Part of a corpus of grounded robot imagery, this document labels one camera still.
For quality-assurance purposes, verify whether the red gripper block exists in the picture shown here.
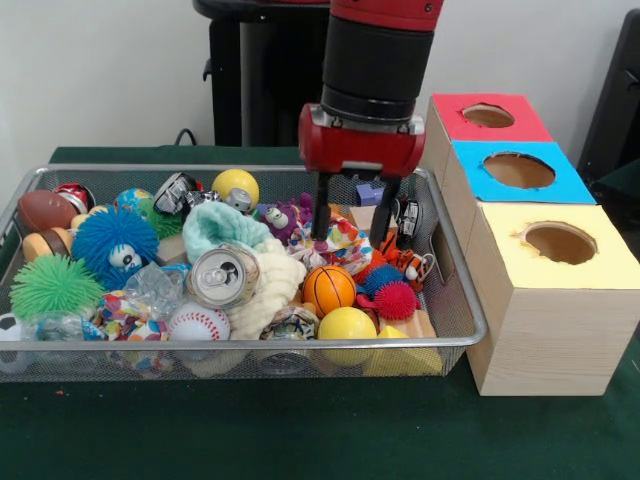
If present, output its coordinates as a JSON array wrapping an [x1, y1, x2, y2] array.
[[298, 103, 426, 250]]

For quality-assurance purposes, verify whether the wooden box with three holes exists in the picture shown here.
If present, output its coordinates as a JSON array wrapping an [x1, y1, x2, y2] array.
[[422, 92, 629, 397]]

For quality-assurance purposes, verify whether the purple spiky monster toy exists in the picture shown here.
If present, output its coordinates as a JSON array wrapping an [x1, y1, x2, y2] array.
[[257, 192, 314, 246]]

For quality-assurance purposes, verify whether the orange toy basketball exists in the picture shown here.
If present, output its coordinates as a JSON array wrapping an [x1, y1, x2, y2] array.
[[302, 265, 357, 319]]

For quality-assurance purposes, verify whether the cream knitted cloth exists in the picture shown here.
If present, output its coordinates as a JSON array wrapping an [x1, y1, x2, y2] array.
[[227, 237, 308, 341]]

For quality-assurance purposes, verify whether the plain yellow ball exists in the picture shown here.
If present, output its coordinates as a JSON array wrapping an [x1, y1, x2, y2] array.
[[317, 306, 379, 366]]

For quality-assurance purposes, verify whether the mint green knitted cloth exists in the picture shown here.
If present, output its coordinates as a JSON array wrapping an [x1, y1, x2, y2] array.
[[182, 202, 271, 261]]

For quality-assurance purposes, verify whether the silver drink can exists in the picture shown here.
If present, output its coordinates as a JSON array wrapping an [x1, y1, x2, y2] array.
[[185, 244, 261, 310]]

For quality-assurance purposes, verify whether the blue spiky puffer ball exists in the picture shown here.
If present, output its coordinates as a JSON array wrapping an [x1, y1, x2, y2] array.
[[71, 203, 161, 291]]

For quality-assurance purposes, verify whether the brown toy football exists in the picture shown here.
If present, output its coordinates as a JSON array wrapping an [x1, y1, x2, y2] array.
[[18, 189, 79, 234]]

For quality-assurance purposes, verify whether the green spiky puffer ball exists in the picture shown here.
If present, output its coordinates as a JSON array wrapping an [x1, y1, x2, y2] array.
[[8, 253, 105, 321]]

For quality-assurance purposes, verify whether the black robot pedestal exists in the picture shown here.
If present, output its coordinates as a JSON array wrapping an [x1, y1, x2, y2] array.
[[192, 0, 329, 148]]

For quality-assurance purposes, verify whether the shallow wire mesh bin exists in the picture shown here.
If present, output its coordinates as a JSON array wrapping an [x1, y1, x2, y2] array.
[[0, 163, 489, 384]]

